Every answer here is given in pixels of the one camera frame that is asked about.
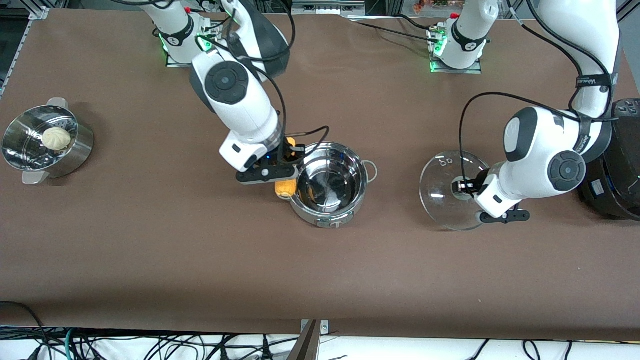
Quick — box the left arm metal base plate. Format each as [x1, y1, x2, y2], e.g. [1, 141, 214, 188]
[429, 27, 484, 75]

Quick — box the grey metal box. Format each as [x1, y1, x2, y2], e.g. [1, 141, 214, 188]
[291, 0, 367, 16]

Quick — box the stainless steel cooking pot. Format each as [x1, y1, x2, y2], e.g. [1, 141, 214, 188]
[287, 141, 379, 229]

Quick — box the small metal clamp bracket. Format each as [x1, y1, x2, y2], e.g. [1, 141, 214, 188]
[300, 319, 331, 335]

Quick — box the yellow corn cob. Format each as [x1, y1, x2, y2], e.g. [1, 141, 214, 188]
[274, 136, 301, 199]

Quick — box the dark wedge-shaped beam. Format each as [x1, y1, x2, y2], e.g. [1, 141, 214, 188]
[286, 320, 321, 360]

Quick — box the black cable on table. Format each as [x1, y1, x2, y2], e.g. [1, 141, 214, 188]
[350, 19, 435, 43]

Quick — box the thick black floor cable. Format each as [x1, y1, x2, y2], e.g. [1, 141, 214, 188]
[0, 300, 48, 360]

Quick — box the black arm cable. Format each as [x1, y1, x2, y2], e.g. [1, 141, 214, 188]
[458, 92, 621, 193]
[200, 0, 331, 151]

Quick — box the white steamed bun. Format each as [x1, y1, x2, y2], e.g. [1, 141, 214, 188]
[41, 126, 72, 153]

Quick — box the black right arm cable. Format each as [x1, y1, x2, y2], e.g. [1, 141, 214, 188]
[200, 0, 331, 151]

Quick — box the dark grey rice cooker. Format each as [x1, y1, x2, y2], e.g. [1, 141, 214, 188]
[573, 98, 640, 222]

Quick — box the stainless steel steamer basket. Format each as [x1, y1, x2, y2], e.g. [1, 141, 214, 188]
[1, 97, 96, 186]

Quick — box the aluminium frame profile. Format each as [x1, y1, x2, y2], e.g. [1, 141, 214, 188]
[618, 0, 640, 23]

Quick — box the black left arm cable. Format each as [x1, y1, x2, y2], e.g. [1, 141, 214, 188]
[458, 92, 621, 193]

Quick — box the round glass pot lid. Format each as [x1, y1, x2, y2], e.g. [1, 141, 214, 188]
[419, 150, 493, 232]

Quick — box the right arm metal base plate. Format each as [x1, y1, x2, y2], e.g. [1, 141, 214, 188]
[165, 30, 208, 69]

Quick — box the brown table cover sheet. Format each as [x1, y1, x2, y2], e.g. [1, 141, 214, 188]
[0, 9, 640, 342]

